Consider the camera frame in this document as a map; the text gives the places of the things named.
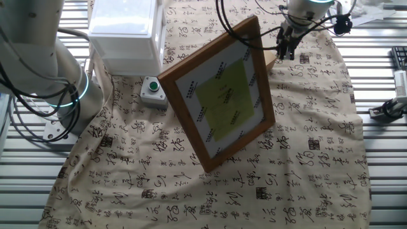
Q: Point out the metal camera mount clamp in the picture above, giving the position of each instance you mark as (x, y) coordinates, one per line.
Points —
(380, 111)

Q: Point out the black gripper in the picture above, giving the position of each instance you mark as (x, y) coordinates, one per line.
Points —
(288, 36)

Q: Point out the wooden picture frame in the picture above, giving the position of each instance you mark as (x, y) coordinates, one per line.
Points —
(178, 95)

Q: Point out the white paper sheets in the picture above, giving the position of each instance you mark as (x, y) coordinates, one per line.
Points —
(372, 14)

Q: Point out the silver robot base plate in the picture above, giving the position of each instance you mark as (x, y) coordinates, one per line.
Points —
(51, 132)

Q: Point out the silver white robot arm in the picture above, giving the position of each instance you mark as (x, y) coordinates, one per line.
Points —
(28, 47)

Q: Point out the light wooden cube block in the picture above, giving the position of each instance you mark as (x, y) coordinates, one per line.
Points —
(270, 62)

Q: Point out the white plastic drawer box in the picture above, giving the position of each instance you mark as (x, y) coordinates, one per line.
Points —
(121, 41)

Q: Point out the beige calligraphy print cloth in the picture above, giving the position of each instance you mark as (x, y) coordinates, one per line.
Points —
(302, 143)

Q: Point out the green push button box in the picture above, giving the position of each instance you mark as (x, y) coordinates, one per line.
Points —
(154, 92)

